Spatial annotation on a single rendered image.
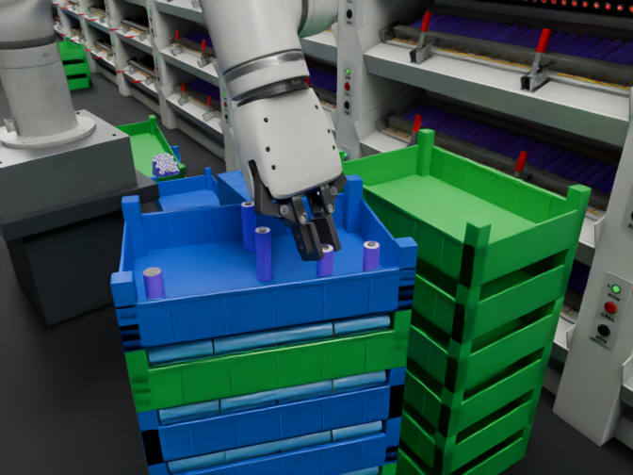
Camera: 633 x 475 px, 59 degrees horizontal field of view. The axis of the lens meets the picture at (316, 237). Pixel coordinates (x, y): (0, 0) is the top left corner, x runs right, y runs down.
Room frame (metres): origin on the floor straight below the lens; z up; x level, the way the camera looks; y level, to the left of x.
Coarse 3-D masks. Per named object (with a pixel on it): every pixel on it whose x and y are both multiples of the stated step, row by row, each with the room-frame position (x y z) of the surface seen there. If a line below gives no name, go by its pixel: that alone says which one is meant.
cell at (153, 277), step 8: (144, 272) 0.46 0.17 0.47; (152, 272) 0.46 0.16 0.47; (160, 272) 0.46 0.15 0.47; (144, 280) 0.46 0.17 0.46; (152, 280) 0.46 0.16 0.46; (160, 280) 0.46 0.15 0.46; (152, 288) 0.46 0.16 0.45; (160, 288) 0.46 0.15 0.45; (152, 296) 0.46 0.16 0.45; (160, 296) 0.46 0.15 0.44
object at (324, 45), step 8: (336, 24) 1.33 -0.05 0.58; (328, 32) 1.44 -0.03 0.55; (336, 32) 1.33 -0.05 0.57; (304, 40) 1.46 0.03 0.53; (312, 40) 1.43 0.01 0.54; (320, 40) 1.41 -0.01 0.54; (328, 40) 1.39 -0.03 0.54; (336, 40) 1.33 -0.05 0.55; (304, 48) 1.47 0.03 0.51; (312, 48) 1.44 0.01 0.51; (320, 48) 1.40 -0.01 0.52; (328, 48) 1.37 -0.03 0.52; (336, 48) 1.34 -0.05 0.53; (320, 56) 1.42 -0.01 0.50; (328, 56) 1.39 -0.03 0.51; (336, 56) 1.35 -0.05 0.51
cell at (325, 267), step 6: (324, 246) 0.51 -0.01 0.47; (330, 246) 0.52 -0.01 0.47; (324, 252) 0.51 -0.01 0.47; (330, 252) 0.51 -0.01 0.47; (324, 258) 0.51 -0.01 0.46; (330, 258) 0.51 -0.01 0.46; (318, 264) 0.51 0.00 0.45; (324, 264) 0.51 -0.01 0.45; (330, 264) 0.51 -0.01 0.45; (318, 270) 0.51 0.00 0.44; (324, 270) 0.51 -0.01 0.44; (330, 270) 0.51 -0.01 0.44; (318, 276) 0.51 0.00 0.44
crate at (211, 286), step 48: (144, 240) 0.61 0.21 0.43; (192, 240) 0.64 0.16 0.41; (240, 240) 0.65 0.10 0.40; (288, 240) 0.65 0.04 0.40; (384, 240) 0.58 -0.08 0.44; (144, 288) 0.53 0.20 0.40; (192, 288) 0.53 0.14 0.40; (240, 288) 0.46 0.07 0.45; (288, 288) 0.47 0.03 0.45; (336, 288) 0.48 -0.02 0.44; (384, 288) 0.49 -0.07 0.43; (144, 336) 0.43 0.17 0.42; (192, 336) 0.44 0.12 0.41
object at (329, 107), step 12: (324, 60) 1.68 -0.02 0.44; (312, 72) 1.67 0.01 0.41; (324, 72) 1.64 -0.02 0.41; (336, 72) 1.61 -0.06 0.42; (312, 84) 1.59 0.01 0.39; (324, 84) 1.56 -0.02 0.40; (336, 84) 1.54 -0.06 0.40; (324, 96) 1.49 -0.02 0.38; (336, 96) 1.46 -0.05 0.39; (324, 108) 1.46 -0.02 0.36
